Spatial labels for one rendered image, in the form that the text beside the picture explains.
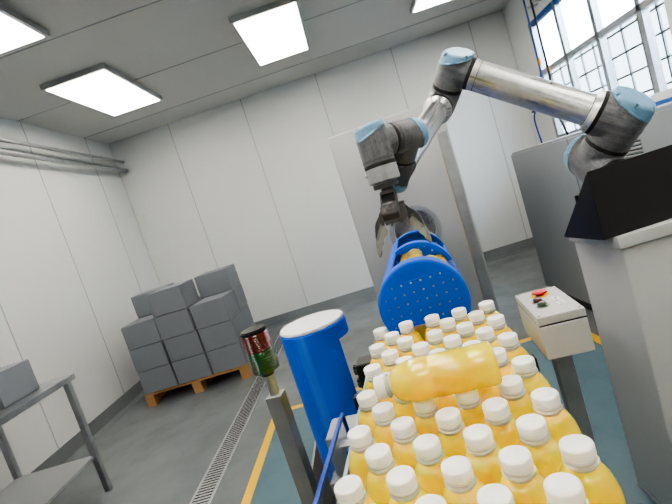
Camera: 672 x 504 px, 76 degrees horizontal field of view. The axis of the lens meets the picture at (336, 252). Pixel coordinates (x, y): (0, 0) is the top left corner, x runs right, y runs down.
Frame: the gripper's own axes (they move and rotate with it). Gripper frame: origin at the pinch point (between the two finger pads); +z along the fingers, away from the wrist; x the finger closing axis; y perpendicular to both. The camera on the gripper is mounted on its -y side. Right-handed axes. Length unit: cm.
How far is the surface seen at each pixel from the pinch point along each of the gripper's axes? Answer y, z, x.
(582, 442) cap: -69, 19, -17
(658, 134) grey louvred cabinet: 131, -4, -133
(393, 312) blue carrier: 11.7, 19.2, 9.9
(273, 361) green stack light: -33.5, 10.8, 33.3
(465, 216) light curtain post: 152, 10, -33
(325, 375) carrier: 36, 43, 46
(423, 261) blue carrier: 11.6, 6.1, -3.6
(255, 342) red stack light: -35.2, 5.2, 35.0
